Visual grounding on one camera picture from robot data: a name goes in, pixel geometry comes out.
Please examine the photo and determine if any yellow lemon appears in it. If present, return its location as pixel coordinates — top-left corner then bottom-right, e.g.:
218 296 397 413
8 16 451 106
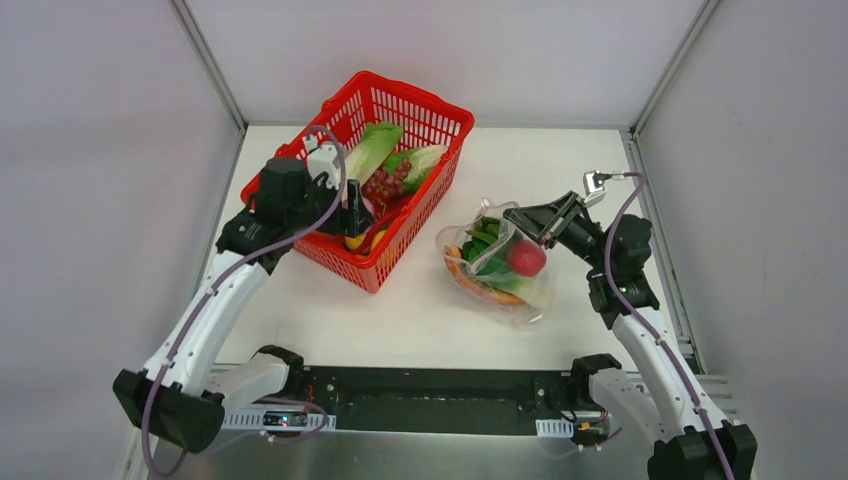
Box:
367 229 387 255
344 233 366 251

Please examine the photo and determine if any red apple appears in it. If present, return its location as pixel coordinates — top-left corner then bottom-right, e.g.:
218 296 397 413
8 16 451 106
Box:
505 239 547 277

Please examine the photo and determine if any green romaine leaf bunch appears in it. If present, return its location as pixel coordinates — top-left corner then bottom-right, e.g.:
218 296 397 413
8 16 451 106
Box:
461 216 506 270

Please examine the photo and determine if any clear pink-dotted zip bag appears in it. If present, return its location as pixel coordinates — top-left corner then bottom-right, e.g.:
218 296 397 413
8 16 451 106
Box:
436 198 556 326

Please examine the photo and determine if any green white bok choy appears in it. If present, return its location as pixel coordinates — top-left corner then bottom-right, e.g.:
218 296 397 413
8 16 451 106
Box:
474 264 556 310

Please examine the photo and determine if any pale green napa cabbage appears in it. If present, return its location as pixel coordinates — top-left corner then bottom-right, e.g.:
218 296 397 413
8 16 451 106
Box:
345 121 404 184

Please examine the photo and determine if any red plastic basket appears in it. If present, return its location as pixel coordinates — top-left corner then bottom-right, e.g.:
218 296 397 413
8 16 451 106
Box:
239 70 477 295

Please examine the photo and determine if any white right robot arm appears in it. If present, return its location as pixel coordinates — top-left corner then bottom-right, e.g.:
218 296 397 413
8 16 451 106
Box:
504 192 758 479

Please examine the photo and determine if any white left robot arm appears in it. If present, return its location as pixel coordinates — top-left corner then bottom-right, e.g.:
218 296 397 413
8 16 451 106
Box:
112 157 373 454

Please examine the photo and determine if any purple red grape bunch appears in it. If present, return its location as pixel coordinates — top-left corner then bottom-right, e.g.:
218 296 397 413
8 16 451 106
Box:
362 157 412 205

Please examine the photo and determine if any light green lettuce head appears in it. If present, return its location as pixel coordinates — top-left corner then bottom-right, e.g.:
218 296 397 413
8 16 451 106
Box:
381 145 448 194

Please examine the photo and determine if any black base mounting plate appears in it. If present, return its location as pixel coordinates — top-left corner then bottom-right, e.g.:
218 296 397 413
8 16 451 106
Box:
276 366 616 441

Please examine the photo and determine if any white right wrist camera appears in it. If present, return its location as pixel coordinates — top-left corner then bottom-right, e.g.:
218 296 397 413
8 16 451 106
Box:
583 170 608 208

